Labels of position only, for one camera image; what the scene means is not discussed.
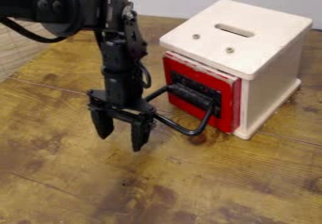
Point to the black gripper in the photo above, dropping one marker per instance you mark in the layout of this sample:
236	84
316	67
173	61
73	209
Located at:
119	102

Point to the red drawer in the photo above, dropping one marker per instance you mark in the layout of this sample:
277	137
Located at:
221	81

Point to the black metal drawer handle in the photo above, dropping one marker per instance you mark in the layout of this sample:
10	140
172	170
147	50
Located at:
193	98

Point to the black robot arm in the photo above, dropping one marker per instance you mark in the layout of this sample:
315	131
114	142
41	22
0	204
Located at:
52	20

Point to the white wooden drawer box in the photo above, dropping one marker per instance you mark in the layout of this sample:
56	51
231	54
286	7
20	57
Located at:
252	43

